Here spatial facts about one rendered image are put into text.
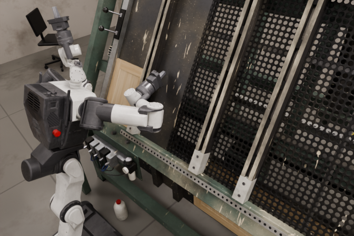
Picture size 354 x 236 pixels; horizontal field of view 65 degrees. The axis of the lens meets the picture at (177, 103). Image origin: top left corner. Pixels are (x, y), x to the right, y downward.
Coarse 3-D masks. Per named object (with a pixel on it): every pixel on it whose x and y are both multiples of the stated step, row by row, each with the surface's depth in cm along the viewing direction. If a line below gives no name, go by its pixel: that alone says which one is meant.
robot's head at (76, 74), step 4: (72, 68) 137; (76, 68) 135; (80, 68) 138; (72, 72) 135; (76, 72) 135; (80, 72) 136; (72, 76) 135; (76, 76) 136; (80, 76) 137; (72, 80) 136; (76, 80) 137; (80, 80) 137; (76, 84) 140
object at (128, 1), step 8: (128, 0) 181; (128, 8) 182; (128, 16) 185; (120, 40) 187; (112, 48) 190; (120, 48) 190; (112, 56) 190; (112, 64) 190; (112, 72) 192; (104, 80) 195; (104, 88) 195; (104, 96) 195
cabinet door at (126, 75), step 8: (120, 64) 188; (128, 64) 184; (120, 72) 189; (128, 72) 184; (136, 72) 179; (112, 80) 193; (120, 80) 189; (128, 80) 184; (136, 80) 180; (112, 88) 193; (120, 88) 189; (128, 88) 184; (112, 96) 193; (120, 96) 189; (120, 104) 189; (128, 104) 184
